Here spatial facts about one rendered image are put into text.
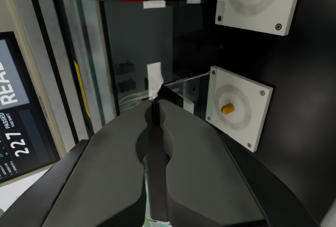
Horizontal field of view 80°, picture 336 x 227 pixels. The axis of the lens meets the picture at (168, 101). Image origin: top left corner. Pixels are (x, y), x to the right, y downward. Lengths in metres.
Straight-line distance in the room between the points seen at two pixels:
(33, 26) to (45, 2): 0.04
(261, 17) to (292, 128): 0.20
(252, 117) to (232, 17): 0.20
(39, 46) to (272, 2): 0.36
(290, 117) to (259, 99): 0.06
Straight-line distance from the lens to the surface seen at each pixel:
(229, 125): 0.49
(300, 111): 0.40
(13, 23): 0.38
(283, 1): 0.37
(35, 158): 0.47
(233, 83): 0.45
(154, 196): 0.18
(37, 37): 0.35
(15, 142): 0.45
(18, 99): 0.41
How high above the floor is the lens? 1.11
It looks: 28 degrees down
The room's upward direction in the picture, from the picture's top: 108 degrees counter-clockwise
